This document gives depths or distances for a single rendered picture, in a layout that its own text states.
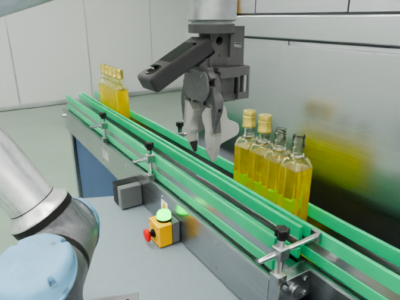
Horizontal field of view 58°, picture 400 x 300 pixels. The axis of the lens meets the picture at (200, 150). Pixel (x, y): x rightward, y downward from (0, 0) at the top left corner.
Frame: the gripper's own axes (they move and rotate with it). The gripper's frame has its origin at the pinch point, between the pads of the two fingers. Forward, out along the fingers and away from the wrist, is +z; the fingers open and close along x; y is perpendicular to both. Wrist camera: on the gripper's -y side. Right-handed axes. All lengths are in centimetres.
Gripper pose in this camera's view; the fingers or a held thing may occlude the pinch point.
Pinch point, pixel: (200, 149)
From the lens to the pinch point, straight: 60.9
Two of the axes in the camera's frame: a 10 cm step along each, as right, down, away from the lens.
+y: 8.4, -1.9, 5.1
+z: 0.0, 9.4, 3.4
